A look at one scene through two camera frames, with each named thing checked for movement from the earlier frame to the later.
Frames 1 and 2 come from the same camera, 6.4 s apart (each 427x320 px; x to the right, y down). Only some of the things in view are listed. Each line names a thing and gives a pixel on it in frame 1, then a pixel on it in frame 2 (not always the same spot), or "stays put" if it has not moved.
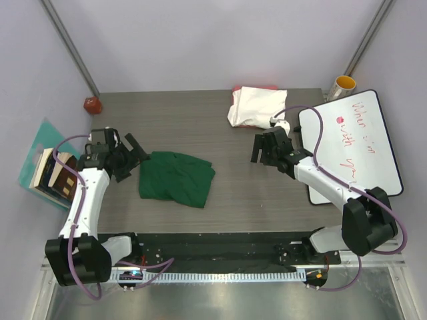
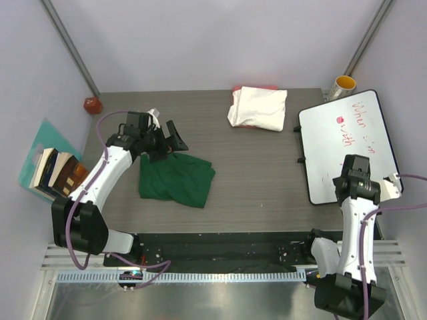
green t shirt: x=174 y=176 stays put
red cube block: x=93 y=105 stays put
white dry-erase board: x=354 y=147 stays put
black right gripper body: x=272 y=157 -> x=338 y=195
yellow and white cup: x=342 y=87 stays put
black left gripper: x=134 y=157 -> x=163 y=152
